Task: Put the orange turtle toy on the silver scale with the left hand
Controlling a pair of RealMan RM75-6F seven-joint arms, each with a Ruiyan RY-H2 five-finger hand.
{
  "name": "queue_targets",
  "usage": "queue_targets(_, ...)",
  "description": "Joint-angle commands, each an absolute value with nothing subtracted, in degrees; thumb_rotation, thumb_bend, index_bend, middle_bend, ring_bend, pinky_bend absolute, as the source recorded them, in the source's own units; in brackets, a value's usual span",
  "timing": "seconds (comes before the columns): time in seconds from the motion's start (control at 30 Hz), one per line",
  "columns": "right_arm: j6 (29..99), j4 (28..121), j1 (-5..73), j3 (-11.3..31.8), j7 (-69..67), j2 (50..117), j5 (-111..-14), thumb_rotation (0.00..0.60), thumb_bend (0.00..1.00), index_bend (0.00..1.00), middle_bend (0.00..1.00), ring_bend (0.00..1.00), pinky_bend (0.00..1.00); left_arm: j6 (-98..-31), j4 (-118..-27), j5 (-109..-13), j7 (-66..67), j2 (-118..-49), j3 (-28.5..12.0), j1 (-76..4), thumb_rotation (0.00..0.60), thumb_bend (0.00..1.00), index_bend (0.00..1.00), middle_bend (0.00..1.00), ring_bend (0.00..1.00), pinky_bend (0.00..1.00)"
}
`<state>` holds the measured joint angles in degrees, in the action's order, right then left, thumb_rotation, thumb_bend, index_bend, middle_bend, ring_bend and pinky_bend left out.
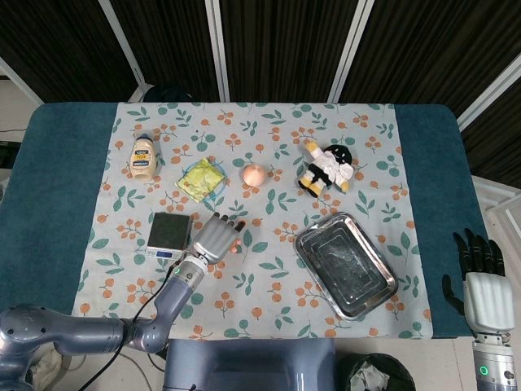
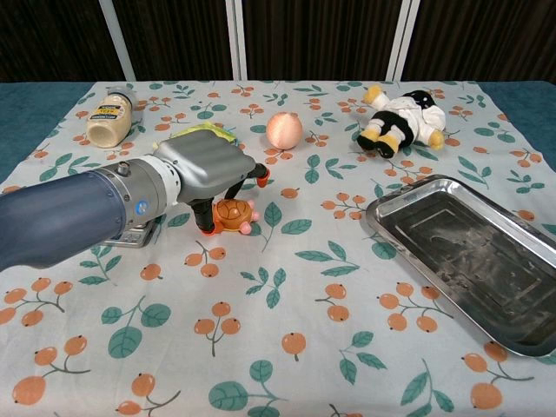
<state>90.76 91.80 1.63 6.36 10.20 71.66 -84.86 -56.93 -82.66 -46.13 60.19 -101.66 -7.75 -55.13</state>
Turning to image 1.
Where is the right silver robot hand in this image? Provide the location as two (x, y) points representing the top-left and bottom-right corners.
(441, 227), (516, 335)

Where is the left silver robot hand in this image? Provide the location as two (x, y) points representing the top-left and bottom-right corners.
(190, 211), (247, 264)

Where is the small digital scale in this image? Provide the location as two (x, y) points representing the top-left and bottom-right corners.
(145, 211), (195, 260)

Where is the peach-coloured ball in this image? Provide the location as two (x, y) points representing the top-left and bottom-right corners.
(243, 163), (268, 187)

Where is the yellow-green snack packet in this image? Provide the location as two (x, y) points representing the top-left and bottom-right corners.
(174, 157), (225, 203)

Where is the floral fruit print tablecloth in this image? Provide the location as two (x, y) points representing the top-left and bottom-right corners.
(72, 100), (433, 341)

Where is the cream mayonnaise squeeze bottle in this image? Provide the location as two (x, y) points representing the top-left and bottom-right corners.
(129, 132), (160, 180)

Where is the blue-grey robot torso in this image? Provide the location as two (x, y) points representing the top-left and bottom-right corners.
(162, 337), (338, 391)

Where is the black bagged trash bin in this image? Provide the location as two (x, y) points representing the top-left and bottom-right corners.
(345, 352), (417, 391)

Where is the stainless steel rectangular tray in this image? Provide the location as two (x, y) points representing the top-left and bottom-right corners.
(294, 211), (399, 322)

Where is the black white penguin plush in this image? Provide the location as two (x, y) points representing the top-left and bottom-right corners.
(297, 140), (354, 199)

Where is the black chair back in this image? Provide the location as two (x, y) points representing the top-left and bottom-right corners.
(142, 84), (197, 103)

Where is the teal table cover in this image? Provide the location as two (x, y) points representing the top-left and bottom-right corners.
(0, 101), (489, 341)

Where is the thin blue plastic ring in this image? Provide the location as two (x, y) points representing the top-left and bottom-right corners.
(182, 160), (228, 203)

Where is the white metal frame stand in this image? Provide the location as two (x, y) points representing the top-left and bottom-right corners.
(471, 174), (521, 249)

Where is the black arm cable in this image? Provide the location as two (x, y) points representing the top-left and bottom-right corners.
(91, 264), (182, 391)

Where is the dark folding screen white frame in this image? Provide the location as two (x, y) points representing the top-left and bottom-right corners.
(0, 0), (521, 180)

